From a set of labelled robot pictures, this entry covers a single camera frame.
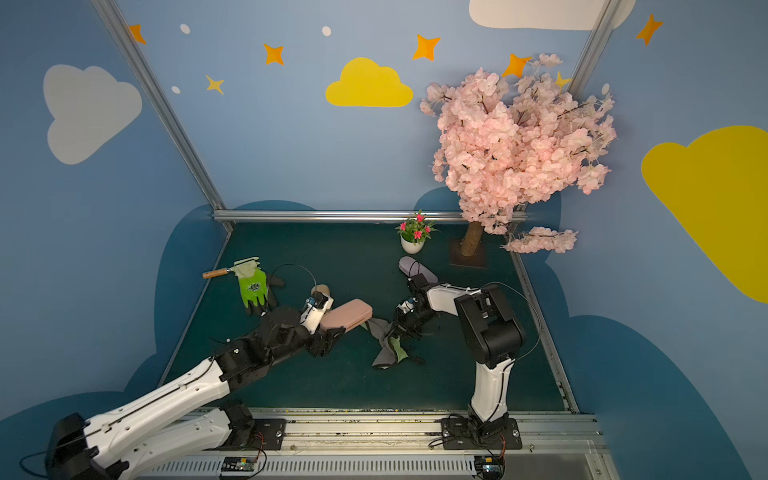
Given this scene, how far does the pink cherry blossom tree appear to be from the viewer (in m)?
0.62

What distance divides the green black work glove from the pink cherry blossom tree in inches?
26.7

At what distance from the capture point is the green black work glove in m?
0.99

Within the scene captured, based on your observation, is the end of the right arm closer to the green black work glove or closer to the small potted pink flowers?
the small potted pink flowers

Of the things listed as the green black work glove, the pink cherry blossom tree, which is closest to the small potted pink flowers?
the pink cherry blossom tree
